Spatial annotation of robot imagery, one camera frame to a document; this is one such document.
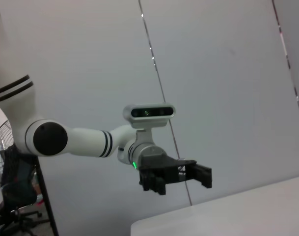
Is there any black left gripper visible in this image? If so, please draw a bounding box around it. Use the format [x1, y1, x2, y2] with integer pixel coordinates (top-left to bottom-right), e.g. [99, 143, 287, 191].
[138, 152, 213, 196]

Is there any black partition frame post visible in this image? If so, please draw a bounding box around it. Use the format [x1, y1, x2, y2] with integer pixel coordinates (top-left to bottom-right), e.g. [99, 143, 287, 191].
[34, 155, 59, 236]

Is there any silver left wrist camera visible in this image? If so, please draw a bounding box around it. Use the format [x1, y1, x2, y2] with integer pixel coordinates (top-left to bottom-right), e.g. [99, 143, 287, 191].
[122, 104, 176, 129]

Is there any black office chair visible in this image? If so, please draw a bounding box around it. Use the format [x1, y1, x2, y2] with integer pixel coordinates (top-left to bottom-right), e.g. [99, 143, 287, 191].
[0, 144, 44, 233]

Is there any wire guard floor fan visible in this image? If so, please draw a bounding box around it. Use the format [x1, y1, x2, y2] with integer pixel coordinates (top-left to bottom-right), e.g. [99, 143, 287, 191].
[0, 119, 13, 173]

